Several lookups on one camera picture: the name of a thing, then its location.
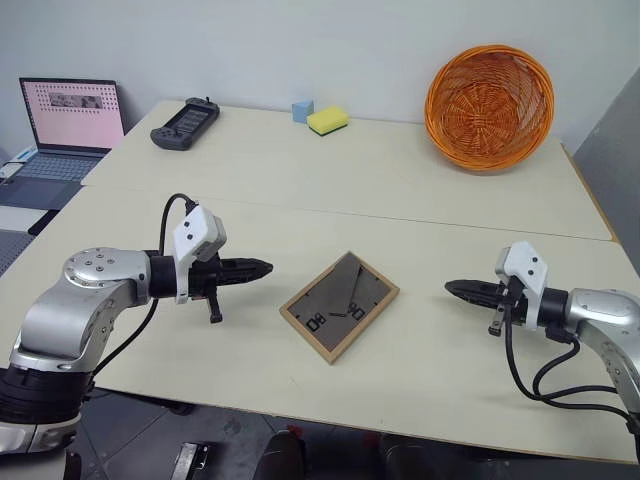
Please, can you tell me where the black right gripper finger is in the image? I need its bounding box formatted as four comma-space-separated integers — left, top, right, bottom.
447, 290, 502, 307
443, 279, 502, 294

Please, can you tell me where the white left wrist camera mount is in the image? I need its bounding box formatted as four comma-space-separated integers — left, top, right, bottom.
172, 203, 229, 305

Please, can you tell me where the grey flat pad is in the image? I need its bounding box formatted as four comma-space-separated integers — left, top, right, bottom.
0, 204, 60, 237

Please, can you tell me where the black handheld game controller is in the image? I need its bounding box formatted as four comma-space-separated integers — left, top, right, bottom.
149, 96, 222, 152

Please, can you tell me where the wooden picture frame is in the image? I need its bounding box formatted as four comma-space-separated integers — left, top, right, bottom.
278, 249, 402, 367

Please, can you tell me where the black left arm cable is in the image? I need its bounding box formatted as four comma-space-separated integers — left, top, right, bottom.
89, 193, 202, 396

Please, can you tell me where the grey open laptop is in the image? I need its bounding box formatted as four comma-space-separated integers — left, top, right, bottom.
0, 76, 126, 211

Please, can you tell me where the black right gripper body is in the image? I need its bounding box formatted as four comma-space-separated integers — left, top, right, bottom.
486, 277, 527, 337

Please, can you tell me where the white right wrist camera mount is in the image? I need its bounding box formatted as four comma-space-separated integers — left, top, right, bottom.
494, 241, 551, 331

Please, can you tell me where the grey partition panel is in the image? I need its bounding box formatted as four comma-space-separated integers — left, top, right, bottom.
571, 63, 640, 282

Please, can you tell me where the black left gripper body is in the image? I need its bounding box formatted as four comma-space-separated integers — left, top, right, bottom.
186, 255, 227, 325

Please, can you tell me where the dark rounded shape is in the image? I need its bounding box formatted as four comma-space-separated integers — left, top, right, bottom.
253, 426, 309, 480

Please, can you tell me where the light blue cube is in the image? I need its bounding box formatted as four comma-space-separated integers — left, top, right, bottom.
291, 98, 316, 125

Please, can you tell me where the yellow green sponge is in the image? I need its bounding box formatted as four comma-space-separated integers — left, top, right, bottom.
306, 105, 350, 138

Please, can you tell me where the metal bracket under table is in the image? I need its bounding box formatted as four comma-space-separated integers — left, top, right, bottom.
176, 441, 212, 480

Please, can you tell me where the orange wicker basket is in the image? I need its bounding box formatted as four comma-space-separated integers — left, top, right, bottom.
424, 44, 556, 174

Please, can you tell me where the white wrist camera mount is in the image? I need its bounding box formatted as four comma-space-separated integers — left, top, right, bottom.
494, 241, 551, 331
172, 203, 229, 305

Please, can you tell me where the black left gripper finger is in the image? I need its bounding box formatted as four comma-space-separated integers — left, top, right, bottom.
222, 271, 270, 288
222, 257, 275, 275

